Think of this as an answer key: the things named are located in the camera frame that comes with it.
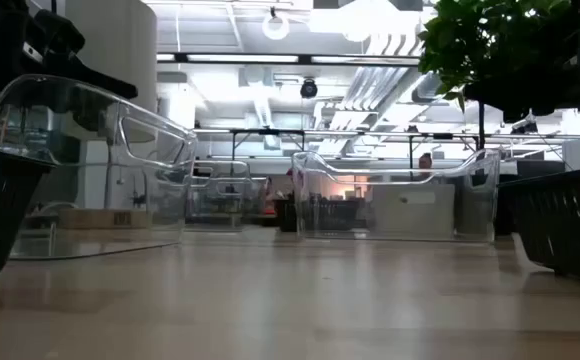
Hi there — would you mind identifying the white round column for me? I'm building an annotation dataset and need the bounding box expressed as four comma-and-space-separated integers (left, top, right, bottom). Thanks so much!
64, 0, 159, 209

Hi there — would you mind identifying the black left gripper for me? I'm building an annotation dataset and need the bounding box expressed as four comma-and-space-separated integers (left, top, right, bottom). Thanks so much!
0, 0, 140, 134

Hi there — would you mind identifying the black metal frame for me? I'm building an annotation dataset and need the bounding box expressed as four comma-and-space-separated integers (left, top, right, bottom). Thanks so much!
229, 128, 307, 177

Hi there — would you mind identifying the green leafy potted tree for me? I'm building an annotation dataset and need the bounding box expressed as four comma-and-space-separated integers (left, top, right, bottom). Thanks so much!
417, 0, 580, 176

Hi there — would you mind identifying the black dome ceiling camera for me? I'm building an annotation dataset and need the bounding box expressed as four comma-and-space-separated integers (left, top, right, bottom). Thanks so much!
299, 76, 320, 100

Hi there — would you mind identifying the dark computer monitor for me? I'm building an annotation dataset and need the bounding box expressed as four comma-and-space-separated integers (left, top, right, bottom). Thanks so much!
516, 159, 567, 178

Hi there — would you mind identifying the brown cardboard box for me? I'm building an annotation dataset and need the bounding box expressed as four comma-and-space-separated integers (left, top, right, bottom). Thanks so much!
59, 208, 149, 231

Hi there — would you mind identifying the black ceiling light rail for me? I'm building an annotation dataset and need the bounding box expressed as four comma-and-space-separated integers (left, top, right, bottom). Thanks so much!
156, 51, 422, 66

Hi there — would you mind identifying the black spotlight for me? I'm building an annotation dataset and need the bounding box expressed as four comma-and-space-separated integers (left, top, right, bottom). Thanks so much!
509, 118, 540, 136

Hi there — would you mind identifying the clear plastic storage bin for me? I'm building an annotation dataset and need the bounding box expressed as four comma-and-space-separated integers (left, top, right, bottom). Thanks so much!
291, 148, 502, 245
185, 159, 268, 233
0, 73, 199, 261

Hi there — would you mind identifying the white ring ceiling light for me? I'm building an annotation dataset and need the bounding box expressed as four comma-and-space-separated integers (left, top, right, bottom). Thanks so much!
261, 11, 292, 42

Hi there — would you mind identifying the white curved object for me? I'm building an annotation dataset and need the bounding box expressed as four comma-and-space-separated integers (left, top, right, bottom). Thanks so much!
28, 201, 80, 217

